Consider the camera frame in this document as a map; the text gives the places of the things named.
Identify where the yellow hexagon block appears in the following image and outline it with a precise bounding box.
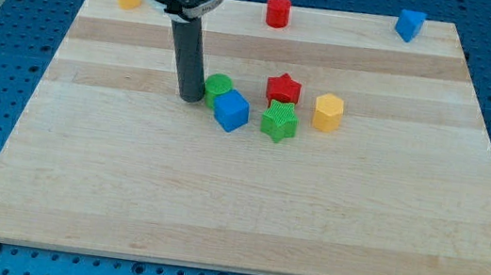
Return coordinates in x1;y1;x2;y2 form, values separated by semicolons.
312;93;344;133

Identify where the red cylinder block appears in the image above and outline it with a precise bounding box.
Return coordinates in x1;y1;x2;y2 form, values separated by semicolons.
265;0;292;28

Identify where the green cylinder block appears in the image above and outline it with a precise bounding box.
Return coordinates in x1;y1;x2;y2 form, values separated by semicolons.
205;73;234;108

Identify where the green star block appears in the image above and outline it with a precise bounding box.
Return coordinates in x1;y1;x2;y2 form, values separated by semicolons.
260;99;299;143

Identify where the blue cube block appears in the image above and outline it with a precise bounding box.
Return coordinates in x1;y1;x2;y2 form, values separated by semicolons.
214;89;250;133

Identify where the blue triangular block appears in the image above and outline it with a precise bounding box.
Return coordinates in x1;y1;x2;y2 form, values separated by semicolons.
395;9;427;43

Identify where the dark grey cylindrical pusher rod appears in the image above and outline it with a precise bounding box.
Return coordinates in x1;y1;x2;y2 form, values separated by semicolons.
172;18;205;103

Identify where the light wooden board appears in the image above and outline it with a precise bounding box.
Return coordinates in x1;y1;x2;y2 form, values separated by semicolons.
0;0;491;275

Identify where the red star block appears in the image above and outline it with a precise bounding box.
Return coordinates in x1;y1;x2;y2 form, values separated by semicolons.
266;73;302;106

